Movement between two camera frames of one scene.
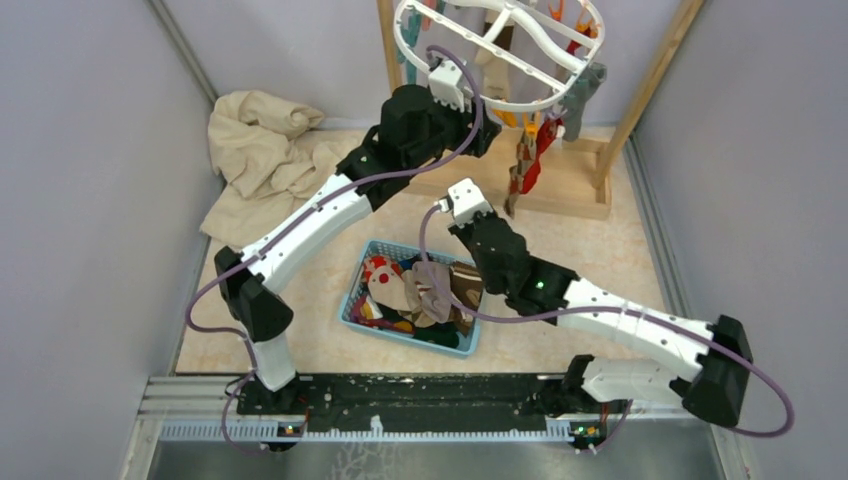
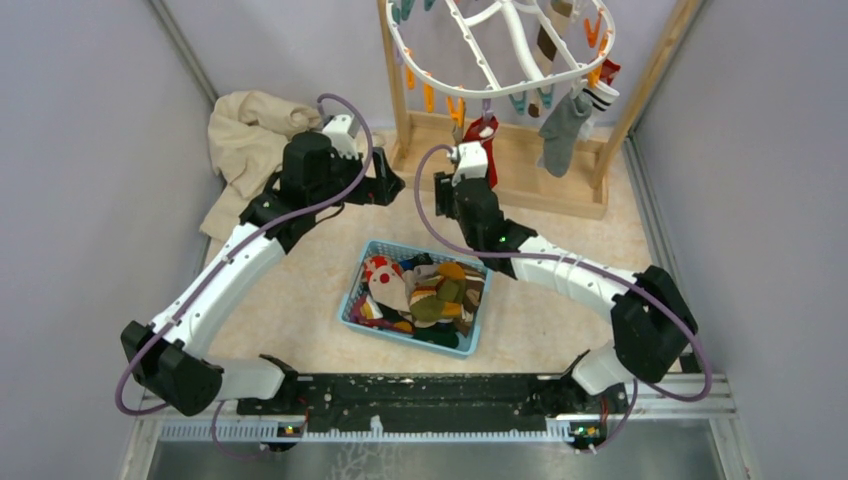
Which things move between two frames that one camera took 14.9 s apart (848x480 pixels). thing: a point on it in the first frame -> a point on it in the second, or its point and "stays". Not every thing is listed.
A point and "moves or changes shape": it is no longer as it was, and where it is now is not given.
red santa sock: (546, 135) moves or changes shape
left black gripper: (462, 119) -> (379, 190)
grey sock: (573, 101) -> (560, 131)
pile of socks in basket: (434, 301) stays
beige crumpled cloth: (268, 156) stays
